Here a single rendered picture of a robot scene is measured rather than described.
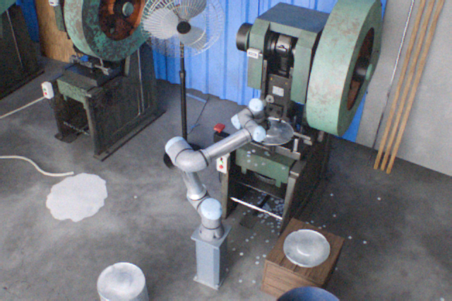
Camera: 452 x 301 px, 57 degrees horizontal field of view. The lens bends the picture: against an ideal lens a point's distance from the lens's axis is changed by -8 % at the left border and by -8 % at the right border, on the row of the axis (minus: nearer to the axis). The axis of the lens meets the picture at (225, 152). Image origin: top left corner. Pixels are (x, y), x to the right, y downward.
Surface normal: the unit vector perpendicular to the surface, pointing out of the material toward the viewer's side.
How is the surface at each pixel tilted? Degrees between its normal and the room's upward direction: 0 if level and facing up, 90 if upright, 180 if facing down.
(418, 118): 90
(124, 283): 0
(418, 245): 0
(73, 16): 82
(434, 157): 90
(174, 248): 0
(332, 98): 88
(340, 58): 61
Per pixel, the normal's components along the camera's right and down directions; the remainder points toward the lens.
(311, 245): 0.02, -0.78
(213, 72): -0.50, 0.54
